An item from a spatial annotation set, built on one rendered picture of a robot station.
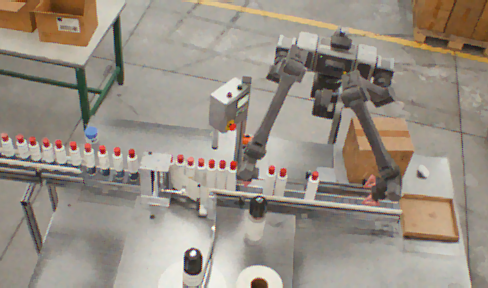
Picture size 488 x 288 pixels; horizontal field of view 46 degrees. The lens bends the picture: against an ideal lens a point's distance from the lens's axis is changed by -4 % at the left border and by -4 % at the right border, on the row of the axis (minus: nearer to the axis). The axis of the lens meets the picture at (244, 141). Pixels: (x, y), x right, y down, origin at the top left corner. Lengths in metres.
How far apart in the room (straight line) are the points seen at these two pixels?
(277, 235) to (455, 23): 3.54
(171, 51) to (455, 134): 2.54
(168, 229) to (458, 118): 3.08
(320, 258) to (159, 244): 0.78
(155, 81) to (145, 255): 2.43
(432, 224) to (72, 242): 1.84
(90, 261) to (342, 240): 1.24
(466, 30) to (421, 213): 3.03
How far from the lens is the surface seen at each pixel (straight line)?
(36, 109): 4.86
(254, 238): 2.81
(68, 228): 3.00
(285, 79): 2.47
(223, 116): 2.67
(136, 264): 2.79
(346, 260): 2.95
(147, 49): 5.33
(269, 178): 2.92
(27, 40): 4.25
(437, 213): 3.29
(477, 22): 5.95
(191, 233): 2.88
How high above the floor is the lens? 3.24
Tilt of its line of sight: 46 degrees down
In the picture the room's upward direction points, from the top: 7 degrees clockwise
